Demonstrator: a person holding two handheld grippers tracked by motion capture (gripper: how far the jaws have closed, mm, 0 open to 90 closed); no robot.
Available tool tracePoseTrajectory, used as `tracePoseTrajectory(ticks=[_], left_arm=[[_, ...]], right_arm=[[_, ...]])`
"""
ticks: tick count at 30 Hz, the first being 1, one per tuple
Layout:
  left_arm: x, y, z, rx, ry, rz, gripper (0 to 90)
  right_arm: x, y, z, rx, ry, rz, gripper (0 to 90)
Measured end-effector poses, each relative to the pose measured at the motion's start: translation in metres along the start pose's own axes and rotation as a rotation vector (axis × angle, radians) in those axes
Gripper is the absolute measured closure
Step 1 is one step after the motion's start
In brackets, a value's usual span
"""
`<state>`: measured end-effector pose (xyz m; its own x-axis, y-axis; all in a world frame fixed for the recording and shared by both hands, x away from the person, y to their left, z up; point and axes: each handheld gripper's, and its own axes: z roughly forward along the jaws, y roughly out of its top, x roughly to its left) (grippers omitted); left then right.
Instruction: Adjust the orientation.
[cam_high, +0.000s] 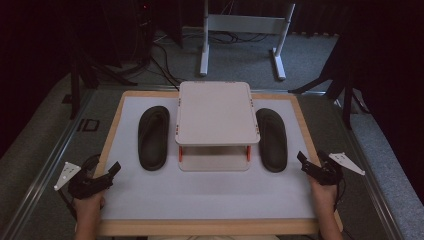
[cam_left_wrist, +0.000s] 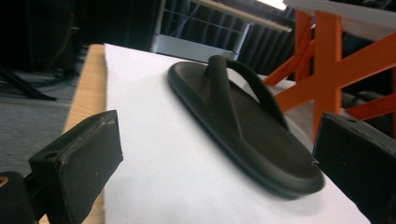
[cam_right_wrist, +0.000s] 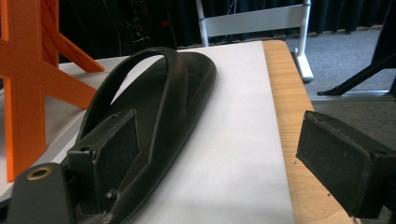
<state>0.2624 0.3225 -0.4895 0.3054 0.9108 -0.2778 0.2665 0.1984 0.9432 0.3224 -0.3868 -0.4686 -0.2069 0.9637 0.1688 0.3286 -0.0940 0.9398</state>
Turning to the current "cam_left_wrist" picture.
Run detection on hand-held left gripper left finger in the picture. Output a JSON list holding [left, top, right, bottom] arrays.
[[28, 109, 124, 224]]

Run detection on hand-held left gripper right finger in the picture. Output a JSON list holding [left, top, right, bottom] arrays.
[[312, 112, 396, 224]]

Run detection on black flip-flop sandal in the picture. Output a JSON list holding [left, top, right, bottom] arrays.
[[167, 55, 326, 200]]

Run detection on wooden table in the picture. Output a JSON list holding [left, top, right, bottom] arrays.
[[38, 44, 107, 224]]

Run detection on orange shelf rack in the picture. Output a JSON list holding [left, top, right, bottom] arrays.
[[262, 9, 396, 142]]

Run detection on white sheet table cover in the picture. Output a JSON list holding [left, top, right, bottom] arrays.
[[103, 43, 372, 224]]

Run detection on metal frame stand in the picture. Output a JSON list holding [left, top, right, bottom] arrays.
[[150, 0, 293, 63]]

